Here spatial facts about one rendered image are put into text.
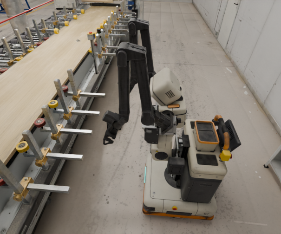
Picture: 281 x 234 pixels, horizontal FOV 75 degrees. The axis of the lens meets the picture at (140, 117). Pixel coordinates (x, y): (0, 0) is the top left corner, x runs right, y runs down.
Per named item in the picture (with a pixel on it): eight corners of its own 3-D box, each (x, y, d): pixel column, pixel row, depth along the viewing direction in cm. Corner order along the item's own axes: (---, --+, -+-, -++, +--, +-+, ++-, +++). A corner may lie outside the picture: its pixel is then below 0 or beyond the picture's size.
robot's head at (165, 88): (180, 80, 125) (167, 63, 118) (183, 98, 109) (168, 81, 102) (163, 91, 132) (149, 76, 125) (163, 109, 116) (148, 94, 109)
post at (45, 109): (64, 146, 164) (47, 104, 132) (63, 150, 162) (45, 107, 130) (61, 146, 164) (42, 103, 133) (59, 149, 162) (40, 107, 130)
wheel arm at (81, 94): (105, 96, 191) (105, 93, 188) (105, 98, 188) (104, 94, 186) (64, 94, 193) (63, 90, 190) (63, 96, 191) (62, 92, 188)
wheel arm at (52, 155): (83, 158, 137) (82, 154, 134) (82, 161, 134) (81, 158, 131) (27, 153, 139) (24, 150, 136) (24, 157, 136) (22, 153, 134)
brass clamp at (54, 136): (64, 128, 159) (63, 124, 156) (58, 140, 149) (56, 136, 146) (57, 128, 159) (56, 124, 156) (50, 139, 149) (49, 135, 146)
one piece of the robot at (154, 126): (162, 120, 154) (165, 99, 140) (163, 145, 134) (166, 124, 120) (143, 118, 155) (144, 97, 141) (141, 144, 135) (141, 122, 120)
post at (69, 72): (81, 109, 200) (71, 68, 168) (81, 111, 197) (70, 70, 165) (78, 108, 200) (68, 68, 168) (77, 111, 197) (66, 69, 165)
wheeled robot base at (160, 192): (201, 165, 221) (206, 152, 205) (212, 222, 174) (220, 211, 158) (145, 160, 225) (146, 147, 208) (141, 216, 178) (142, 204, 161)
